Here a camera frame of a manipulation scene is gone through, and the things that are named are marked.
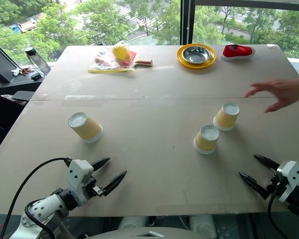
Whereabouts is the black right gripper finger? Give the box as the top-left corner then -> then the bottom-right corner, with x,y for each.
253,154 -> 281,172
238,171 -> 272,200

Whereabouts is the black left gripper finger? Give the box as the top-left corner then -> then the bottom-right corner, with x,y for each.
90,157 -> 111,172
101,170 -> 128,198

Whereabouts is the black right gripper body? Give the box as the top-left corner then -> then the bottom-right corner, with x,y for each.
266,170 -> 289,195

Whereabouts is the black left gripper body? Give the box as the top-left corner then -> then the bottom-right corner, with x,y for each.
84,176 -> 105,199

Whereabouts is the yellow paper cup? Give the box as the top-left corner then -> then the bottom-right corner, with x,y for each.
213,102 -> 240,132
193,124 -> 220,155
67,112 -> 104,144

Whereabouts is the person's bare hand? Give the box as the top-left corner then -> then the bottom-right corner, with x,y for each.
244,78 -> 299,114

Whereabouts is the white rounded shape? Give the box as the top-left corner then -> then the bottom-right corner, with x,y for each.
189,215 -> 218,239
118,216 -> 150,230

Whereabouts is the clear plastic bag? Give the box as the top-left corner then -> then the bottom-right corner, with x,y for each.
87,41 -> 137,74

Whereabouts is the black notebook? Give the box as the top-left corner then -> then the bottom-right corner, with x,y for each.
11,91 -> 35,102

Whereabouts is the red table tennis paddle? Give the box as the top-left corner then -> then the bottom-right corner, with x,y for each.
128,51 -> 153,67

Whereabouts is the yellow toy fruit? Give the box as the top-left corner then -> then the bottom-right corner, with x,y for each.
112,44 -> 130,61

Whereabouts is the red slip-on shoe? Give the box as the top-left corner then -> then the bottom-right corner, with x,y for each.
221,44 -> 256,62

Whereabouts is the black side desk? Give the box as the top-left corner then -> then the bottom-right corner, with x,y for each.
0,62 -> 55,160

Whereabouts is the clear water bottle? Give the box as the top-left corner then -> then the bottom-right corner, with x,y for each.
24,47 -> 51,77

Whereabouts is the bunch of keys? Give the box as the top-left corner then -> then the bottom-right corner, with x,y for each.
11,67 -> 35,77

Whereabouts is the stainless steel bowl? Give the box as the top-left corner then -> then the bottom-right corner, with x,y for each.
181,45 -> 212,65

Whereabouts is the yellow plastic plate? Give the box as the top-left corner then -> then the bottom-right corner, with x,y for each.
177,43 -> 217,69

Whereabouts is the black monitor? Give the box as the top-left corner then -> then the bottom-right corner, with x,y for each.
0,36 -> 21,84

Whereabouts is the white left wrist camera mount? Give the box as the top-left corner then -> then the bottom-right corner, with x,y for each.
65,159 -> 95,207

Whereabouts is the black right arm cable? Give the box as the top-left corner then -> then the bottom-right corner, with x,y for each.
267,185 -> 286,239

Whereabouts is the dark window frame post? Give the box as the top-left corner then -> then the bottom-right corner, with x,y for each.
180,0 -> 196,46

